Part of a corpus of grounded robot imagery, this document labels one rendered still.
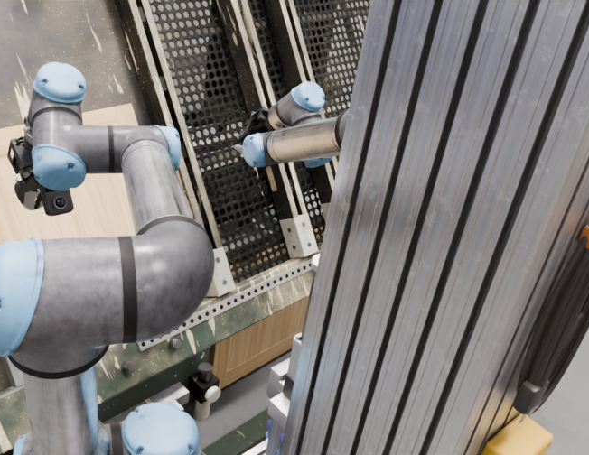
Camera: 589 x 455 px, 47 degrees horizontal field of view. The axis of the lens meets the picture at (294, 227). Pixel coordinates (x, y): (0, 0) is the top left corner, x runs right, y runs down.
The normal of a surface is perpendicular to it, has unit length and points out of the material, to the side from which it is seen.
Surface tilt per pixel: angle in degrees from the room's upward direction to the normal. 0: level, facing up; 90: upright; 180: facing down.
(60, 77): 28
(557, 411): 0
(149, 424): 7
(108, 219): 55
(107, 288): 48
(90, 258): 18
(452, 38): 90
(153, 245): 7
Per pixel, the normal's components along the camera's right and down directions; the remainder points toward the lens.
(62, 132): 0.29, -0.55
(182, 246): 0.58, -0.69
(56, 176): 0.19, 0.86
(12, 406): 0.66, -0.09
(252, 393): 0.15, -0.84
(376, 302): -0.73, 0.27
